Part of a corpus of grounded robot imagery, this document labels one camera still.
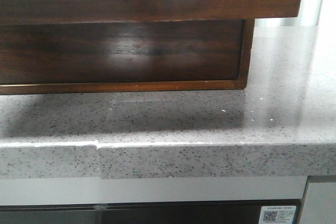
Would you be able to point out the white QR code label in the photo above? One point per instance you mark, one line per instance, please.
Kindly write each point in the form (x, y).
(277, 214)

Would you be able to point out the dark wooden drawer cabinet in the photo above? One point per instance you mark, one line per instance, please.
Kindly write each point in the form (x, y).
(119, 57)

